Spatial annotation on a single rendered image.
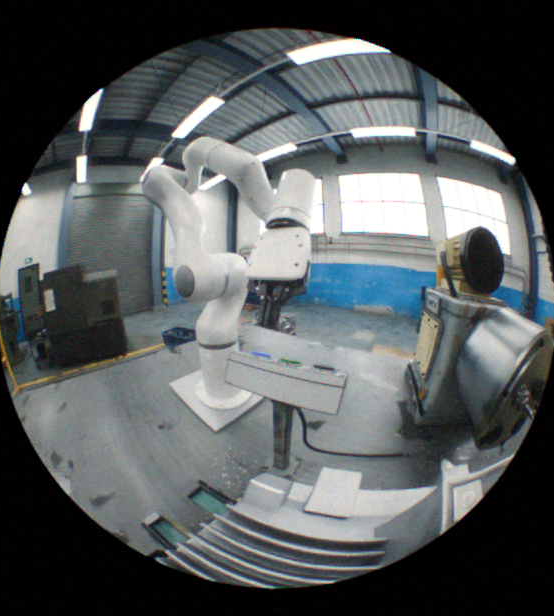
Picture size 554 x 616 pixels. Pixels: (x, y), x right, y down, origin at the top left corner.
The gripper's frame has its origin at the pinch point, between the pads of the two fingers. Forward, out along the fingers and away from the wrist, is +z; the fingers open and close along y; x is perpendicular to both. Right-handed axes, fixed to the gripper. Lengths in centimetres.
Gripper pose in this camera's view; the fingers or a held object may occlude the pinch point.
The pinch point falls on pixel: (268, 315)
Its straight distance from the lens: 30.3
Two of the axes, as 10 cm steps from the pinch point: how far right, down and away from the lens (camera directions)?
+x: 4.0, 2.6, 8.8
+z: -2.0, 9.6, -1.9
